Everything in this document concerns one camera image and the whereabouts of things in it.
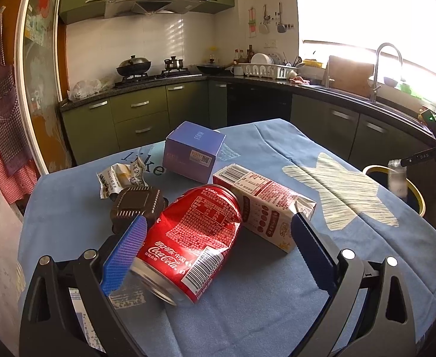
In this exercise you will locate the purple cardboard box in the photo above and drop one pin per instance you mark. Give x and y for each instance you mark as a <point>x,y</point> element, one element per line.
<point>192,152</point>

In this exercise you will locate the white mug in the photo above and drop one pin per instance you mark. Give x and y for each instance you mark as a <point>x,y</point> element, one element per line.
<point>237,70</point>

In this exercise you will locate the hanging spatula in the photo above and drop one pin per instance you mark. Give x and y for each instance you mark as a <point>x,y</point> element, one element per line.
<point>281,26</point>

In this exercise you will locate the glass sliding door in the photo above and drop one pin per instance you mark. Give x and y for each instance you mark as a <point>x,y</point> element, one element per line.
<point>43,81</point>

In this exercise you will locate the blue star print tablecloth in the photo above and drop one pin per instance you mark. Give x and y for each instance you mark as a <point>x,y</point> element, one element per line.
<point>277,305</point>

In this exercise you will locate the white red milk carton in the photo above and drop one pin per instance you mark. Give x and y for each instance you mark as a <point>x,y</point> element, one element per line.
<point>262,208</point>

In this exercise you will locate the gas stove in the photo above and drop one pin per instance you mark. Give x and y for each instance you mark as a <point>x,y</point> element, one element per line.
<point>154,77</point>

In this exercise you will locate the tall steel faucet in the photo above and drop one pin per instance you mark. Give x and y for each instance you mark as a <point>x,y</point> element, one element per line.
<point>373,85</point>

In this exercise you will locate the dark brown plastic container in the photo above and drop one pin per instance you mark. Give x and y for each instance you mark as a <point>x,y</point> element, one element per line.
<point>136,204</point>

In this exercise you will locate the red cola can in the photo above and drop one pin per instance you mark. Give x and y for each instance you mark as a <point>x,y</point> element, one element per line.
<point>192,238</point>

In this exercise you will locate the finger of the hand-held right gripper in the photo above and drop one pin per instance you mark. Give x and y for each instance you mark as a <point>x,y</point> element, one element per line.
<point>422,156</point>

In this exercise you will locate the pink green hanging strip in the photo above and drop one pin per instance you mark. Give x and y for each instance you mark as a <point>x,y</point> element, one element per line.
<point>252,24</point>

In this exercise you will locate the silver snack wrapper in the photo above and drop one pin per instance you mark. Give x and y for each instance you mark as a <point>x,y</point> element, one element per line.
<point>110,180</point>

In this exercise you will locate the small sauce bottle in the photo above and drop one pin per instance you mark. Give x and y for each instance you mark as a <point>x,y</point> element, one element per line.
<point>237,57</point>

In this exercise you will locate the red checked apron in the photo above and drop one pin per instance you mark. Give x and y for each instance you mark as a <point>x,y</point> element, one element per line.
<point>5,182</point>

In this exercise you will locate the green plastic item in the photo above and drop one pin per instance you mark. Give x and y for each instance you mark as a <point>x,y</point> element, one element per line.
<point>409,90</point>

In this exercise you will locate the hanging ladle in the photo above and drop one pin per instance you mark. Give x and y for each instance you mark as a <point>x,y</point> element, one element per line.
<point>264,26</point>

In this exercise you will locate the yellow rim trash bin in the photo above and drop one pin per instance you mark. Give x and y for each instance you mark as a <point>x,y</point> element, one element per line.
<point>374,168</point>

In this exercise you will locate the purple checked apron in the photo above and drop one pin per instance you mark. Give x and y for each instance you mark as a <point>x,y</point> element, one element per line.
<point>2,100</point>

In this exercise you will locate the blurred white item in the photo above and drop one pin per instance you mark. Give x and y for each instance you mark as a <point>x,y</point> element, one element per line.
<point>396,178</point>

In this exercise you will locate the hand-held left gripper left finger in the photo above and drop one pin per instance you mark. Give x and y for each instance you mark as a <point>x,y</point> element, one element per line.
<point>126,253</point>

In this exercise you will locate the yellow oil bottle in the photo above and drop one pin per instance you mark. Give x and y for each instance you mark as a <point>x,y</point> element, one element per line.
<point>213,56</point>

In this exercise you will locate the wooden cutting board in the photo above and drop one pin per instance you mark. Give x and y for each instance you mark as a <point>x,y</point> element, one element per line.
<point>348,76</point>

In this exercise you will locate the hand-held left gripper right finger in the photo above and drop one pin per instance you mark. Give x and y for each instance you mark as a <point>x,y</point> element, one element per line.
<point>311,253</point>

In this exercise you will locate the dark bowl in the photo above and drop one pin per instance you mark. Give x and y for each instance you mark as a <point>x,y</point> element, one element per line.
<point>391,81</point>

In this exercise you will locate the yellow container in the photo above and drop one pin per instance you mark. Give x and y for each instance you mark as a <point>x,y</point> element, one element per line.
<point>312,63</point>

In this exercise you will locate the green base cabinets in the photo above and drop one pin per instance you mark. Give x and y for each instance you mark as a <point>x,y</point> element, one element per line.
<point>136,115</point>

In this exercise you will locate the black stone countertop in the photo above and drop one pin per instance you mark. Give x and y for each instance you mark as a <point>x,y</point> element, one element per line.
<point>352,98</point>

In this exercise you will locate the black kettle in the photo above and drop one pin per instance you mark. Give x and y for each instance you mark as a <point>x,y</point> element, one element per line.
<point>173,65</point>

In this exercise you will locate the white dish rack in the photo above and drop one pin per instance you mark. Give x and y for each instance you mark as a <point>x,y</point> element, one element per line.
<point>262,70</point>

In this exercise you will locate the black frying wok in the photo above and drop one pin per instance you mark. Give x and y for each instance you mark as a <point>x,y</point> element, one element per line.
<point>210,68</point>

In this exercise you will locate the white plates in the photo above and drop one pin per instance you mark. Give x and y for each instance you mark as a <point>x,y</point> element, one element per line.
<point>261,59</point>

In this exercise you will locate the pink cloth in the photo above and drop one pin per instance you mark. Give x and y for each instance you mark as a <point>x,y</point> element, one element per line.
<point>300,80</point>

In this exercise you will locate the black wok with lid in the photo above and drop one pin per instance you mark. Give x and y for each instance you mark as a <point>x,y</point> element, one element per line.
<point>134,67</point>

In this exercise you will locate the crumpled plastic bag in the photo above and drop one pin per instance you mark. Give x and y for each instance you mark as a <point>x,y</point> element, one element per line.
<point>87,89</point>

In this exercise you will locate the tall dark sauce bottle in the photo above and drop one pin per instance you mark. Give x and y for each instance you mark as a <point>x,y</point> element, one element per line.
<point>250,55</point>

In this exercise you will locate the white wall socket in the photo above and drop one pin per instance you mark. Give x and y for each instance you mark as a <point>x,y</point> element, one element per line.
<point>271,42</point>

